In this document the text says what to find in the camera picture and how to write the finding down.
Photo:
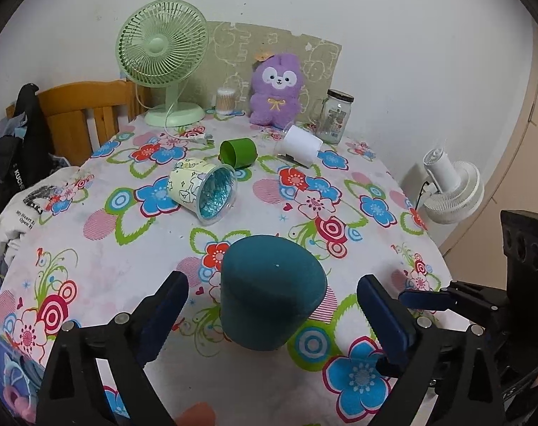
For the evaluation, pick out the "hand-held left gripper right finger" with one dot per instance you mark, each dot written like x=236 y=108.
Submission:
x=389 y=321

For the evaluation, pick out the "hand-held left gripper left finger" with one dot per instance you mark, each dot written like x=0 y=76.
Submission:
x=161 y=319

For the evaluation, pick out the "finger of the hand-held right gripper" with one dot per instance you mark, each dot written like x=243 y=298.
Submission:
x=428 y=299

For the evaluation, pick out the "teal cup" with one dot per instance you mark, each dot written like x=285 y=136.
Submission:
x=269 y=288

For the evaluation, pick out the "clear patterned plastic cup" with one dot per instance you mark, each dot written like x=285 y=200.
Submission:
x=202 y=188

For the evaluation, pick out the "green cup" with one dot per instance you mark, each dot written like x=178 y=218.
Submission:
x=238 y=151

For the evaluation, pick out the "white cup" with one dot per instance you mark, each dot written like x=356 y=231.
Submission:
x=301 y=144

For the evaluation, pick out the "floral tablecloth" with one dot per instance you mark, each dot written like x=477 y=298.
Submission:
x=131 y=248

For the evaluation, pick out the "white fan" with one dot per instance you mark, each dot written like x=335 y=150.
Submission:
x=453 y=186

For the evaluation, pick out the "white printed shirt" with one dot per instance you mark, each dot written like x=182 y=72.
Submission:
x=25 y=213

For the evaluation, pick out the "glass jar with black lid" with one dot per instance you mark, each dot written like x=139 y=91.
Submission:
x=335 y=117

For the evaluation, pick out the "wooden chair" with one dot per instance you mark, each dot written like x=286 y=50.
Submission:
x=89 y=111

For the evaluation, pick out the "cotton swab container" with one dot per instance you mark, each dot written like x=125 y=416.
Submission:
x=226 y=101

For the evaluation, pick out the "black jacket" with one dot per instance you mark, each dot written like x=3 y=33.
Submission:
x=18 y=142

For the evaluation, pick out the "purple plush toy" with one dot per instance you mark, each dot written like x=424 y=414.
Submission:
x=275 y=88

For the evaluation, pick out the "green desk fan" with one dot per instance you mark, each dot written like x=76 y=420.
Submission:
x=162 y=49

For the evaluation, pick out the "green patterned board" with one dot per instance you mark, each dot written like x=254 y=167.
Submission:
x=233 y=57

